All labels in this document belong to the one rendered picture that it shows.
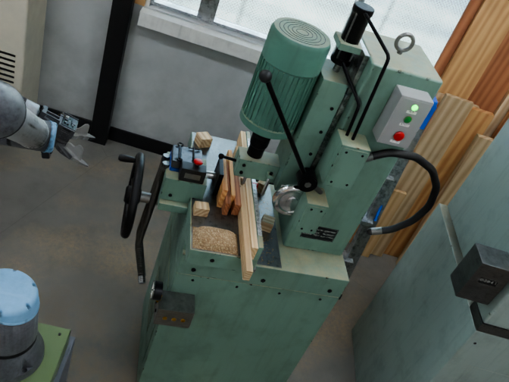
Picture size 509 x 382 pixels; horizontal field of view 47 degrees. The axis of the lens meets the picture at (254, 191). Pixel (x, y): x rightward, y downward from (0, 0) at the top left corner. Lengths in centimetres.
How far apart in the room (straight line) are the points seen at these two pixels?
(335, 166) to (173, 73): 172
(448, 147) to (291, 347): 143
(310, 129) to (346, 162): 15
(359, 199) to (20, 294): 103
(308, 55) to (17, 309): 97
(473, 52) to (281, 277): 161
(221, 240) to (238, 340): 57
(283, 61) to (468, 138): 172
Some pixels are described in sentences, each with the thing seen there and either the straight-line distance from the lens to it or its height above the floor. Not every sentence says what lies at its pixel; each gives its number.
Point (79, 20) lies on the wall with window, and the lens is 324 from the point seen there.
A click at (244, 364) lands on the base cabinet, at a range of 233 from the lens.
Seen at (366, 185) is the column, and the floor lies 112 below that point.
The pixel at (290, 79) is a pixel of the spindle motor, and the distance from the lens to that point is 162.
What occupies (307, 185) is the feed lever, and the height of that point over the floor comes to 112.
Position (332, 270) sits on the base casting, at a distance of 201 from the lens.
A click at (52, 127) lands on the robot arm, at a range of 173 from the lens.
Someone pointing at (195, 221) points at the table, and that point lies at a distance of 180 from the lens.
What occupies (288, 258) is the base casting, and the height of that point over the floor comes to 80.
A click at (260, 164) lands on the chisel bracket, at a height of 106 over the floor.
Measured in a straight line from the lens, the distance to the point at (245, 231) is 177.
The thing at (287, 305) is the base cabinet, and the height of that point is 63.
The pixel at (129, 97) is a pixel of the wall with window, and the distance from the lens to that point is 336.
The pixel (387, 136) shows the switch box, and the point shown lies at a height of 135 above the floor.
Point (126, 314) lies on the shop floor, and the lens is 266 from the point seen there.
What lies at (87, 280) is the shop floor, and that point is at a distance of 275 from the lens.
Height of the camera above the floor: 211
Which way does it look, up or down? 37 degrees down
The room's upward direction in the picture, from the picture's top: 23 degrees clockwise
